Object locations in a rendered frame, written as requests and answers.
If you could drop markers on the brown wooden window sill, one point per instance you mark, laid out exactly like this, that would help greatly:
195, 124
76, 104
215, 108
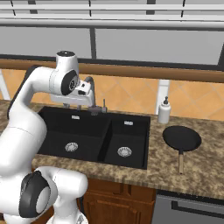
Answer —
151, 71

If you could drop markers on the grey dishwasher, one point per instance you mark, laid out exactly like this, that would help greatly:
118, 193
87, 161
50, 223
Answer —
186, 210

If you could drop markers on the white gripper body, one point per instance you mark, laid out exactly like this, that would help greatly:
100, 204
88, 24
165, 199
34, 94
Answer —
67, 99

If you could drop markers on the window with grey frame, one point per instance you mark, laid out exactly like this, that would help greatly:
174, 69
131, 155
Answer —
145, 40

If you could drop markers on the black double basin sink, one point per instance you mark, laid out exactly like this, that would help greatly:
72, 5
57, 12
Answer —
87, 137

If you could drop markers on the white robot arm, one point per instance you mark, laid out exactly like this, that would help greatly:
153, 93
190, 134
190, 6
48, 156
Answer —
23, 137

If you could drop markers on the brown wooden cupboard door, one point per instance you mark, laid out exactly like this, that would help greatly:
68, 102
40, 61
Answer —
116, 211

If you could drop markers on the grey sink tap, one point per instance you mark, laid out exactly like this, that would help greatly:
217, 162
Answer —
92, 87

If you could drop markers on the brown wooden drawer front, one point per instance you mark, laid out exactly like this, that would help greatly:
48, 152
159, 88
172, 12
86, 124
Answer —
122, 186

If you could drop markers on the white soap dispenser bottle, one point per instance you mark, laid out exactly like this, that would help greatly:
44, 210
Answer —
164, 113

